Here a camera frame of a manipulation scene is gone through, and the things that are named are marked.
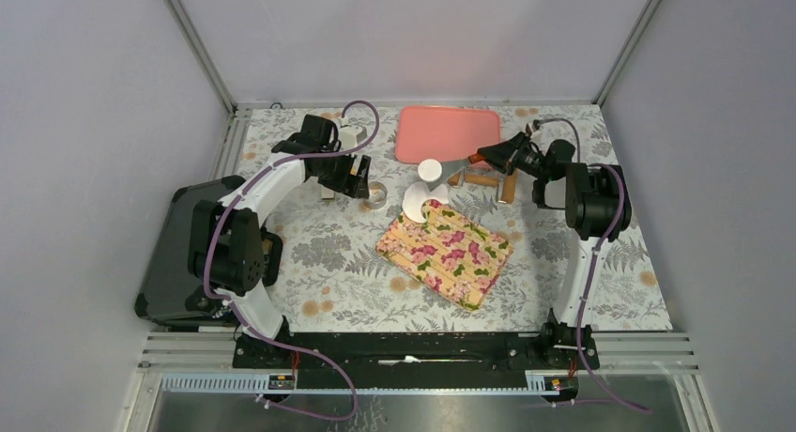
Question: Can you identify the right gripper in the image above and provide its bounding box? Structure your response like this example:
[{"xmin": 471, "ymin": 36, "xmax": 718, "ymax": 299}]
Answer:
[{"xmin": 477, "ymin": 131, "xmax": 549, "ymax": 180}]

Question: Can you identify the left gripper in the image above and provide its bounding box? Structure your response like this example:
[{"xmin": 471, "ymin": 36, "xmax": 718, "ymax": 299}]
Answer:
[{"xmin": 314, "ymin": 143, "xmax": 369, "ymax": 198}]

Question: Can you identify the wooden double-ended roller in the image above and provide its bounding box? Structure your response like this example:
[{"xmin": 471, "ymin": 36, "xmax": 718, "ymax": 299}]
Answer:
[{"xmin": 448, "ymin": 171, "xmax": 518, "ymax": 205}]

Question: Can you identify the pink plastic tray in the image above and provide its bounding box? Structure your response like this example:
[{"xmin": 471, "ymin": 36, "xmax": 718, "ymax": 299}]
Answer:
[{"xmin": 394, "ymin": 105, "xmax": 501, "ymax": 164}]

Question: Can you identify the white dough ball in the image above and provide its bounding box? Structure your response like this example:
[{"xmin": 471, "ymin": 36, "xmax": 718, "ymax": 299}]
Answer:
[{"xmin": 402, "ymin": 181, "xmax": 450, "ymax": 224}]

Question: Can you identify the round cut dough wrapper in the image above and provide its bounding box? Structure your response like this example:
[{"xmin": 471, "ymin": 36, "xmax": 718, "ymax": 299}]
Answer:
[{"xmin": 417, "ymin": 159, "xmax": 443, "ymax": 183}]

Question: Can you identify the floral cutting board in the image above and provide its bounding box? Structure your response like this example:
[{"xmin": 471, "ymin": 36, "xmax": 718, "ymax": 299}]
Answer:
[{"xmin": 375, "ymin": 200, "xmax": 513, "ymax": 311}]

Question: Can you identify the metal scraper red handle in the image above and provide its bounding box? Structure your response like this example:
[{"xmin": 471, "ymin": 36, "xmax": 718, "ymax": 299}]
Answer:
[{"xmin": 438, "ymin": 153, "xmax": 484, "ymax": 181}]

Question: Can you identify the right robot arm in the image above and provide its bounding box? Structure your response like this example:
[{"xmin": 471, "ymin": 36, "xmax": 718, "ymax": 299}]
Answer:
[{"xmin": 468, "ymin": 133, "xmax": 632, "ymax": 368}]

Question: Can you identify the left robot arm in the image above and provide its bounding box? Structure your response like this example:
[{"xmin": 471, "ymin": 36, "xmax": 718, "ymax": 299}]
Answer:
[{"xmin": 188, "ymin": 115, "xmax": 371, "ymax": 367}]

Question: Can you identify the black case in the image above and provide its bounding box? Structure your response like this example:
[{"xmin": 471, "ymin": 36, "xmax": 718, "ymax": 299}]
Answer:
[{"xmin": 133, "ymin": 176, "xmax": 245, "ymax": 329}]

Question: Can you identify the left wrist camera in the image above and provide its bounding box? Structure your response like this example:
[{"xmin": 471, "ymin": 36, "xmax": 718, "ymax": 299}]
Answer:
[{"xmin": 338, "ymin": 125, "xmax": 369, "ymax": 151}]

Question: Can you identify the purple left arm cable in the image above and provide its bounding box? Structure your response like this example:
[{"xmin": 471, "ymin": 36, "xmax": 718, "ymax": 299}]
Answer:
[{"xmin": 202, "ymin": 100, "xmax": 382, "ymax": 423}]

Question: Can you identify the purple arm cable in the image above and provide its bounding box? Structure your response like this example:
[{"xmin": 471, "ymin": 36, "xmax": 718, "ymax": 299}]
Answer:
[
  {"xmin": 202, "ymin": 100, "xmax": 382, "ymax": 423},
  {"xmin": 537, "ymin": 117, "xmax": 654, "ymax": 415}
]

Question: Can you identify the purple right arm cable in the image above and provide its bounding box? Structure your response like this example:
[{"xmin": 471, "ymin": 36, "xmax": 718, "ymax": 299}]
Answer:
[{"xmin": 537, "ymin": 117, "xmax": 654, "ymax": 415}]

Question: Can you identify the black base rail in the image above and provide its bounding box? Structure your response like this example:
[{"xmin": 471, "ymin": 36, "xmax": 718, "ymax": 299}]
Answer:
[{"xmin": 232, "ymin": 332, "xmax": 600, "ymax": 391}]

